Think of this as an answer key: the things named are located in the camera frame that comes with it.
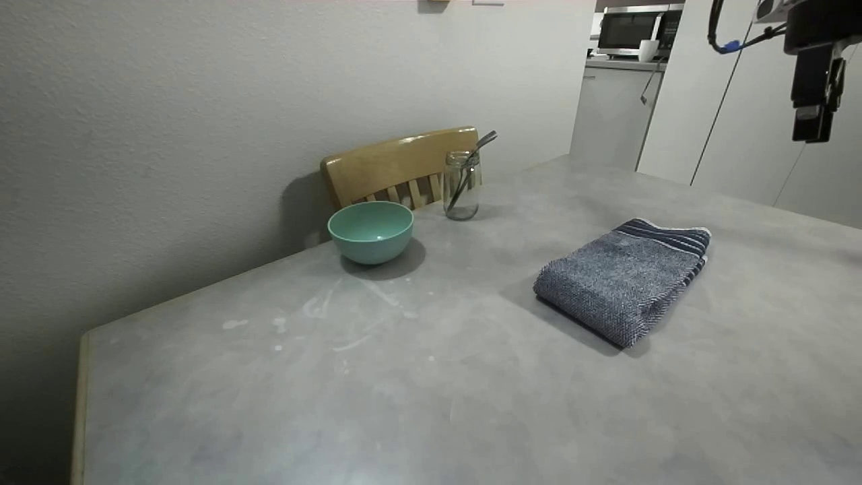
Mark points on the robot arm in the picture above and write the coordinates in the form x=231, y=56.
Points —
x=771, y=9

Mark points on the wooden chair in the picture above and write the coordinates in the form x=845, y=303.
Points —
x=390, y=165

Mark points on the tall white cupboard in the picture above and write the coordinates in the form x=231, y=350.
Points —
x=747, y=135

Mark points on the white mug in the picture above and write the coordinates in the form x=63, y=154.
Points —
x=648, y=50

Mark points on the teal bowl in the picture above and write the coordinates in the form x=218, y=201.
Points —
x=370, y=236

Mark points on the blue grey folded towel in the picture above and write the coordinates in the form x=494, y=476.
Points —
x=616, y=283

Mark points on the glass jar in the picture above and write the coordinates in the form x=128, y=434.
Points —
x=463, y=202

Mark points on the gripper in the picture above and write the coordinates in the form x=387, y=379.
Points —
x=818, y=30

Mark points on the white counter cabinet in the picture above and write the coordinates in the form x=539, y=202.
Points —
x=609, y=114

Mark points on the metal spoon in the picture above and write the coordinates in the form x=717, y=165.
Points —
x=483, y=142

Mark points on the microwave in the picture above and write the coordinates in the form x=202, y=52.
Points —
x=630, y=28

